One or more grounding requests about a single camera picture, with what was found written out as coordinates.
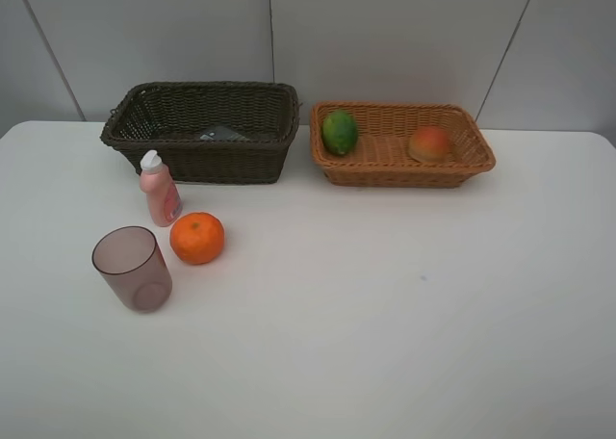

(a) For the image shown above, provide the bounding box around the green lime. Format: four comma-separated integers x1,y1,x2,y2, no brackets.
321,110,359,156

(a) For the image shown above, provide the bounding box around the black square bottle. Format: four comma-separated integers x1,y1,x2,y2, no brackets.
199,125,248,142

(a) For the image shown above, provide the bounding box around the red yellow peach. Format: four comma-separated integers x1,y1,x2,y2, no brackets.
408,126,450,163

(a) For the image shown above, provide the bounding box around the translucent purple plastic cup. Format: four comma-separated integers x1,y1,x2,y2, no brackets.
91,226,172,313

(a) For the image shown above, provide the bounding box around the orange wicker basket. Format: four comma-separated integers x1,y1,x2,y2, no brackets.
310,101,496,189

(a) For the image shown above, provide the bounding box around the orange mandarin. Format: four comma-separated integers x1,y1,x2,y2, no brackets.
169,212,225,266

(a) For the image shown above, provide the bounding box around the dark brown wicker basket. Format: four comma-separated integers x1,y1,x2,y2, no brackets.
101,81,299,185

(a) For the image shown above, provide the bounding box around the pink bottle white cap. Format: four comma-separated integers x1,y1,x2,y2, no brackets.
140,150,182,227

